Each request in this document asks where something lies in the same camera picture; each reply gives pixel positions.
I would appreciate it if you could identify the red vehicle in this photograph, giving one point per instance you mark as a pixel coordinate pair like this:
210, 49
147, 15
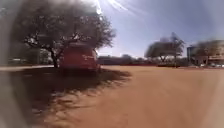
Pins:
78, 57

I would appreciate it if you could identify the pale path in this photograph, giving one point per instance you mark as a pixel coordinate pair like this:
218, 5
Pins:
20, 67

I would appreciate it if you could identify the large spreading tree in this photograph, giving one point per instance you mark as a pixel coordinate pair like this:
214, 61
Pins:
53, 57

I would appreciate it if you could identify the low distant buildings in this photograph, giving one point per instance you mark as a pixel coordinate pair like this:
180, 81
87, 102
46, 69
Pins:
113, 60

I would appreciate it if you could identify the orange dirt ground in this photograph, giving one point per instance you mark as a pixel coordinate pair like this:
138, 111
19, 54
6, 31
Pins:
150, 100

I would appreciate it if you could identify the tan building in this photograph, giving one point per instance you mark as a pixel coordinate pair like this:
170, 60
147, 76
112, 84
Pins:
214, 56

